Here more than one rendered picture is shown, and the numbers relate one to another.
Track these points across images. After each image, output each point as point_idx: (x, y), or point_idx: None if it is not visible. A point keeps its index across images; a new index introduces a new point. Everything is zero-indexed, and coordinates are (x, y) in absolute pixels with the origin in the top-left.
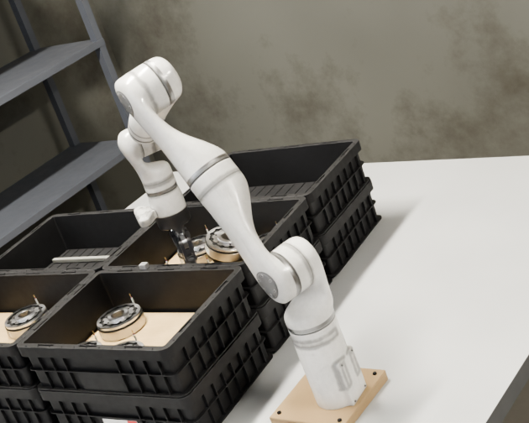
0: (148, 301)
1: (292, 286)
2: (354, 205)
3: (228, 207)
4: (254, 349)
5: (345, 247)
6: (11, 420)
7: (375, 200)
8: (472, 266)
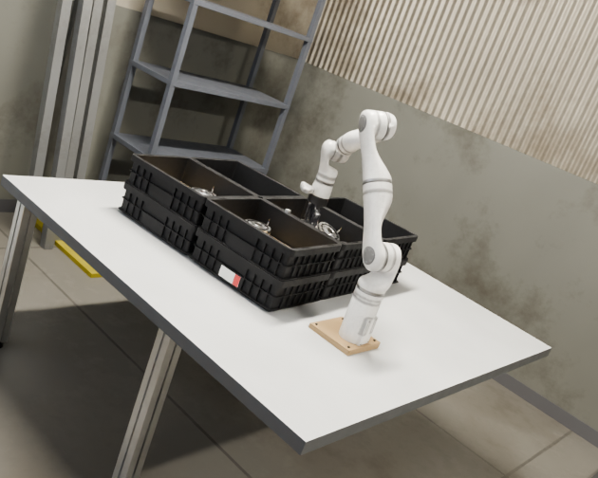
0: (274, 229)
1: (381, 265)
2: None
3: (378, 206)
4: (316, 288)
5: None
6: (164, 235)
7: None
8: (439, 332)
